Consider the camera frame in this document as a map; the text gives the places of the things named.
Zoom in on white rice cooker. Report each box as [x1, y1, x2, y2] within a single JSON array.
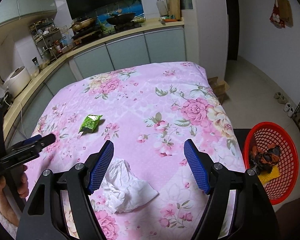
[[3, 66, 31, 98]]

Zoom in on brass pot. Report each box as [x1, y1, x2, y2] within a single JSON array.
[[70, 17, 97, 32]]

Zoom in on metal spice rack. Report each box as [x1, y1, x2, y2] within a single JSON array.
[[29, 18, 62, 62]]

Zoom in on kitchen counter cabinets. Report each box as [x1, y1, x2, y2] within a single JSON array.
[[4, 19, 187, 146]]

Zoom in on white tissue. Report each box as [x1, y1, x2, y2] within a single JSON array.
[[101, 158, 159, 213]]

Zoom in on pink floral tablecloth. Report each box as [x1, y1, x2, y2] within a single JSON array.
[[26, 62, 244, 239]]

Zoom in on cardboard box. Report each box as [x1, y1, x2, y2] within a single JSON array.
[[208, 77, 230, 104]]

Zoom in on left hand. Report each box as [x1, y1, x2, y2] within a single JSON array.
[[0, 165, 29, 227]]

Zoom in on red plastic mesh basket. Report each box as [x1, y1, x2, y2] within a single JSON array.
[[242, 121, 299, 205]]

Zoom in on green snack wrapper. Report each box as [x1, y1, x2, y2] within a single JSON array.
[[79, 114, 103, 133]]

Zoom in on orange plastic bag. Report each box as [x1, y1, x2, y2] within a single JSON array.
[[249, 144, 281, 175]]

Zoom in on black wok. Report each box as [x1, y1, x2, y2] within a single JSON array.
[[106, 12, 135, 26]]

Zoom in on white plastic jug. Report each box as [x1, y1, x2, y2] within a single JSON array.
[[156, 0, 168, 17]]

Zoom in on brown paper bag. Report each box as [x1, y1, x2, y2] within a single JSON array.
[[277, 0, 293, 28]]

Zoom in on wooden cutting board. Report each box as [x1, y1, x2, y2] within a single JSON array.
[[168, 0, 181, 21]]

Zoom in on red hanging bag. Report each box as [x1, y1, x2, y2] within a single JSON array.
[[269, 0, 286, 29]]

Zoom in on beige slippers pair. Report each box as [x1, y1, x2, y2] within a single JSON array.
[[274, 92, 288, 105]]

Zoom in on white shoes pair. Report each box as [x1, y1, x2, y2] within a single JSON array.
[[283, 102, 295, 118]]

